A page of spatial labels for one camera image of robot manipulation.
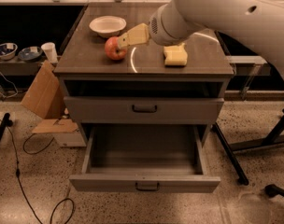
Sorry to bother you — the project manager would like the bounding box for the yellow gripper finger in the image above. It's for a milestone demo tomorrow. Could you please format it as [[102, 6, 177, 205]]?
[[117, 35, 129, 49]]

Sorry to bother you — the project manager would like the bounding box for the yellow sponge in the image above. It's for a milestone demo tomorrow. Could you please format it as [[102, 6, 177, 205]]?
[[163, 43, 188, 66]]

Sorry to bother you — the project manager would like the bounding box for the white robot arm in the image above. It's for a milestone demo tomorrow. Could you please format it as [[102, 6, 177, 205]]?
[[118, 0, 284, 80]]

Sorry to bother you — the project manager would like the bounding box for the grey drawer cabinet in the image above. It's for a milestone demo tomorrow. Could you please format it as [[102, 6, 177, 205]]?
[[55, 3, 234, 139]]

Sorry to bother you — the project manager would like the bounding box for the closed top drawer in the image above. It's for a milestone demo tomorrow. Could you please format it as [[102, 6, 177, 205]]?
[[64, 96, 224, 124]]

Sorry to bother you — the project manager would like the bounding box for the open middle drawer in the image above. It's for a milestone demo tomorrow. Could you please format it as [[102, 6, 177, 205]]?
[[70, 124, 220, 193]]

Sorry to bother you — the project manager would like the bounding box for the red apple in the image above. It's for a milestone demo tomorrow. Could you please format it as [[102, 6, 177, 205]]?
[[105, 36, 127, 61]]

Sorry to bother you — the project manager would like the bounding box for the white bowl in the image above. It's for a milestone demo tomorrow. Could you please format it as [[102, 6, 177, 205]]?
[[89, 16, 126, 38]]

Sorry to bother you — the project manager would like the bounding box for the white paper cup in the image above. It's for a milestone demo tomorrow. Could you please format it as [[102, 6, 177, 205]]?
[[41, 42, 58, 63]]

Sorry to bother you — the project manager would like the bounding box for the blue bowl right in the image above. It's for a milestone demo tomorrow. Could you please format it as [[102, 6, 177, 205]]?
[[18, 47, 42, 63]]

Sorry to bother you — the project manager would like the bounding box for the blue bowl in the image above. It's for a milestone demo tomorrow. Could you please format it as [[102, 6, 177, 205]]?
[[18, 47, 42, 63], [0, 43, 18, 61]]

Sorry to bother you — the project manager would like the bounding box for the cardboard box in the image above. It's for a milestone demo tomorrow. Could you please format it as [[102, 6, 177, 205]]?
[[21, 61, 65, 119]]

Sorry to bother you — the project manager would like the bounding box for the flat cardboard piece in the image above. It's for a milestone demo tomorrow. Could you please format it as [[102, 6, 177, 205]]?
[[33, 119, 78, 133]]

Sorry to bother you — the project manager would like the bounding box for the blue bowl left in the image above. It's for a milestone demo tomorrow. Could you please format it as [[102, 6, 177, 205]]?
[[0, 43, 18, 61]]

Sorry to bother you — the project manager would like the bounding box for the black pole left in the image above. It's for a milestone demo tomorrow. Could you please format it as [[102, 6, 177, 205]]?
[[0, 113, 13, 142]]

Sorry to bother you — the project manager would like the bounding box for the black stand leg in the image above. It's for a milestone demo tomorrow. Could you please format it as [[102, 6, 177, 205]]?
[[212, 109, 284, 186]]

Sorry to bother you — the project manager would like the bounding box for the black floor cable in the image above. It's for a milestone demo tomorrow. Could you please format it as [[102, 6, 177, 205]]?
[[0, 110, 76, 224]]

